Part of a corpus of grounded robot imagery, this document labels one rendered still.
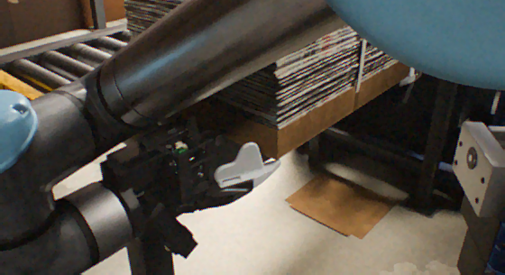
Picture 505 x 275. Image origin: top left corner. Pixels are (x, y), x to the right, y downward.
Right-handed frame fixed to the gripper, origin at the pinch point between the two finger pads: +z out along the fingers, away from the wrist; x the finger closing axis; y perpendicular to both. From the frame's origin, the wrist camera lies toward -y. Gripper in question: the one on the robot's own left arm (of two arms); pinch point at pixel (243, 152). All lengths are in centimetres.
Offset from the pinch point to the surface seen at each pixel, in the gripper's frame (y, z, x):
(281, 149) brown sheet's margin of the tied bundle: 2.8, 0.4, -6.1
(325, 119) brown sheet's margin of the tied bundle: 3.2, 10.1, -6.1
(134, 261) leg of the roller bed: -17.2, -12.6, 10.6
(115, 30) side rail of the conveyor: 1, 20, 59
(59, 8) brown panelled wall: -58, 138, 323
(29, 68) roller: 1, -5, 51
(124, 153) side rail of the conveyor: 0.8, -11.2, 10.8
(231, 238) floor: -79, 50, 53
